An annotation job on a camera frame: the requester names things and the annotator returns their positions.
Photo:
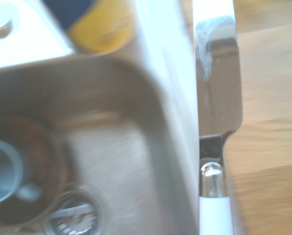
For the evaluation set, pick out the Lysol wipes canister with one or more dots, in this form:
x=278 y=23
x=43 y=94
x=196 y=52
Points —
x=99 y=31

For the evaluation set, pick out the brown bowl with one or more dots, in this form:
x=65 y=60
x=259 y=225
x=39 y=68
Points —
x=55 y=159

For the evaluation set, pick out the stainless steel double sink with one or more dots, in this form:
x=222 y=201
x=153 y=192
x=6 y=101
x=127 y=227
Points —
x=106 y=159

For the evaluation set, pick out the metal sink drain strainer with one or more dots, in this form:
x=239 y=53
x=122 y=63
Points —
x=72 y=220

